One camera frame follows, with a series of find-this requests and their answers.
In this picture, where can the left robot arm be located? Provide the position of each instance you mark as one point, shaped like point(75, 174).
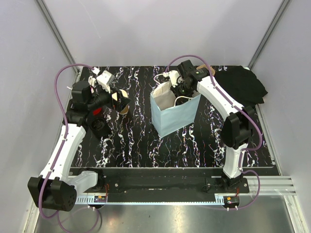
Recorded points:
point(53, 189)

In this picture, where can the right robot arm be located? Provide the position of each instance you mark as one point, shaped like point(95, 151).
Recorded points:
point(238, 126)

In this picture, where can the black cloth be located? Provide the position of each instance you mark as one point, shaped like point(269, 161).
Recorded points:
point(242, 85)

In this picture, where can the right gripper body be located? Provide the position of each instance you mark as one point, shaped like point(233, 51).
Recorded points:
point(181, 90)

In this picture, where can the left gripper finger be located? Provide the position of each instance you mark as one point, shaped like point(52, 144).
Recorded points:
point(115, 95)
point(123, 102)

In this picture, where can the stack of pulp cup carriers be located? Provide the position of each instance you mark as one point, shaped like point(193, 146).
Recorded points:
point(208, 68)

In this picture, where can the light blue paper bag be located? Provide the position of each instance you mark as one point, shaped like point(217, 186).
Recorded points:
point(169, 113)

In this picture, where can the stack of black lids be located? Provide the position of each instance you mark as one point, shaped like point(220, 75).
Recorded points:
point(99, 127)

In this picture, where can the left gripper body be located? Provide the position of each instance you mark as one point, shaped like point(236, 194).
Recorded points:
point(104, 98)

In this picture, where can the stack of paper cups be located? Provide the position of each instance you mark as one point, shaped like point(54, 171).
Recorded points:
point(126, 108)

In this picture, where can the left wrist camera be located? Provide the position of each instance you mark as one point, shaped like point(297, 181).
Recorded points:
point(104, 78)

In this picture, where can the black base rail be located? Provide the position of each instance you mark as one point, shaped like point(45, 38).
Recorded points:
point(161, 196)

